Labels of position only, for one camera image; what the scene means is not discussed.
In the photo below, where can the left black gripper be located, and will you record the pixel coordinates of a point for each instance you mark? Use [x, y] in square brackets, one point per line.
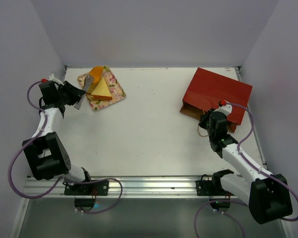
[76, 93]

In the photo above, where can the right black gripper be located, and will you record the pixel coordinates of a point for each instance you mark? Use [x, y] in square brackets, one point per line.
[204, 121]

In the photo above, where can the silver metal tongs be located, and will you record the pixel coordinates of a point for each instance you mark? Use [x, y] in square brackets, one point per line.
[88, 81]

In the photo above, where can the red paper bag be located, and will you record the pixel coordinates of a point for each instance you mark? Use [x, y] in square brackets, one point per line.
[207, 89]

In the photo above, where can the orange fake sandwich bread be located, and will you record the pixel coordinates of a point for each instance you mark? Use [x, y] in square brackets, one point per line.
[101, 91]

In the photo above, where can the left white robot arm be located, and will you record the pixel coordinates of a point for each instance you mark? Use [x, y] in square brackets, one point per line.
[45, 153]

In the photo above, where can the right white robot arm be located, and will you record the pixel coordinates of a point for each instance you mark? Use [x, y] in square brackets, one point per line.
[266, 195]

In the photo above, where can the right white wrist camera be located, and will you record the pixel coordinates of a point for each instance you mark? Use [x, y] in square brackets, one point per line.
[224, 107]

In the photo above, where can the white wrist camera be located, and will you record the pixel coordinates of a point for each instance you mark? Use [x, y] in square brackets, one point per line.
[52, 78]
[224, 107]

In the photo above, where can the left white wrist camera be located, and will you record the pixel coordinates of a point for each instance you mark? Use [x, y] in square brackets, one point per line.
[52, 78]

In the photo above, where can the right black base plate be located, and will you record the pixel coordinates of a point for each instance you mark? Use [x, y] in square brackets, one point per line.
[205, 187]

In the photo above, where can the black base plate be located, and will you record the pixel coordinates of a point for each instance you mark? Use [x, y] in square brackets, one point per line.
[95, 189]
[205, 187]

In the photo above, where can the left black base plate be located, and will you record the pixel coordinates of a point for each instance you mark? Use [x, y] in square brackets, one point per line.
[95, 189]

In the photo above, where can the aluminium mounting rail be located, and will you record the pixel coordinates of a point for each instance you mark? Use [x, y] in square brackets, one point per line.
[133, 187]

